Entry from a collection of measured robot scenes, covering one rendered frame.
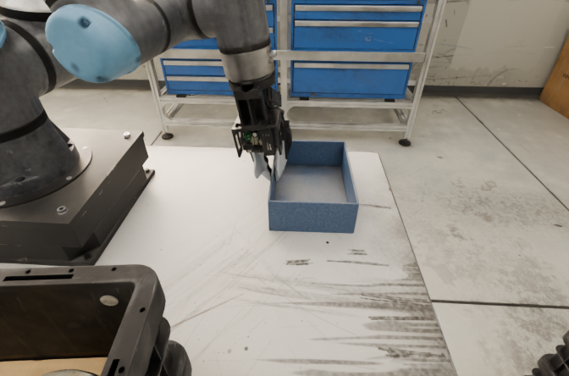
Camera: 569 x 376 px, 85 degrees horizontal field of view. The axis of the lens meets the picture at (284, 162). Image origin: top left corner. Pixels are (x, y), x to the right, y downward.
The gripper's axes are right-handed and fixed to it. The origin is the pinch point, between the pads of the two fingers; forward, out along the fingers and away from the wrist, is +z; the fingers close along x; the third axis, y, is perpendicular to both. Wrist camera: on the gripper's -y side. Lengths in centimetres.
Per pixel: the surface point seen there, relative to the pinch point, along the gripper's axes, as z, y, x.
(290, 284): 5.9, 20.2, 4.0
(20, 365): -9.8, 38.3, -15.1
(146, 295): -18.0, 37.2, -1.1
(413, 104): 55, -140, 65
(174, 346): -7.7, 35.5, -3.4
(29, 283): -19.1, 37.0, -9.1
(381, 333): 7.6, 26.3, 16.2
